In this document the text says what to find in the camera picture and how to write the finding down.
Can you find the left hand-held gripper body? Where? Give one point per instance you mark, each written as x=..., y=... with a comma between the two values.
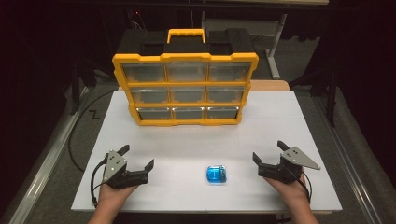
x=115, y=168

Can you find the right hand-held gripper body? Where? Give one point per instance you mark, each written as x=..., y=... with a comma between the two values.
x=292, y=161

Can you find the blue translucent plastic case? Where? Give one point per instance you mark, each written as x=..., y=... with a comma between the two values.
x=216, y=175

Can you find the clear sliding drawer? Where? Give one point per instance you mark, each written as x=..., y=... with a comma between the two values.
x=225, y=94

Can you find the yellow and black organizer cabinet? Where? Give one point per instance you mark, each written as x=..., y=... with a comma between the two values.
x=186, y=57

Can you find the person's left hand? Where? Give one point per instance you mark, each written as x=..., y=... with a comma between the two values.
x=115, y=194

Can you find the person's right hand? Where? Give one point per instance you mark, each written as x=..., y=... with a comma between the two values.
x=292, y=193

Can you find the black metal stand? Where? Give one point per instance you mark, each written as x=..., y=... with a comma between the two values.
x=331, y=102
x=74, y=93

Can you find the set of clear plastic drawers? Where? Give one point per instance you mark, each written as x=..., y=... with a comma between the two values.
x=143, y=72

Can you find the white metal stand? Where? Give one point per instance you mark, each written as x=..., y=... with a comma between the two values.
x=274, y=62

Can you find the aluminium floor rail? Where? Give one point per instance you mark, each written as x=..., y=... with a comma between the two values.
x=348, y=174
x=40, y=174

